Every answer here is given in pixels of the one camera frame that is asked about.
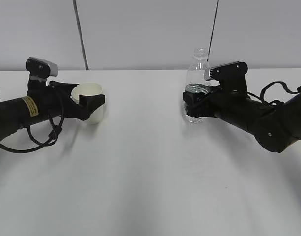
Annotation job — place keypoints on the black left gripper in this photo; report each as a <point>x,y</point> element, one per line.
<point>55,99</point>

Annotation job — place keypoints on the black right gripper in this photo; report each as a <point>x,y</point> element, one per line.
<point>226,101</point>

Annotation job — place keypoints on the white paper cup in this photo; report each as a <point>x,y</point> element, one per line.
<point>90,95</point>

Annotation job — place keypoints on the clear green-label water bottle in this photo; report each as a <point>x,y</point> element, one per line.
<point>195,83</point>

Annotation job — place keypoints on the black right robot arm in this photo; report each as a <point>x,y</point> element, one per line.
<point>275,125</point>

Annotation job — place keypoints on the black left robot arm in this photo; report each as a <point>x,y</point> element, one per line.
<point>13,115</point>

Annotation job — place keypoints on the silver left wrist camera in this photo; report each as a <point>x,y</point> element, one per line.
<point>41,68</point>

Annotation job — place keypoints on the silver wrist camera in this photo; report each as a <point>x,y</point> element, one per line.
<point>41,68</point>
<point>226,71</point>

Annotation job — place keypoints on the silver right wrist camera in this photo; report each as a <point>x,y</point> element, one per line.
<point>226,71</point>

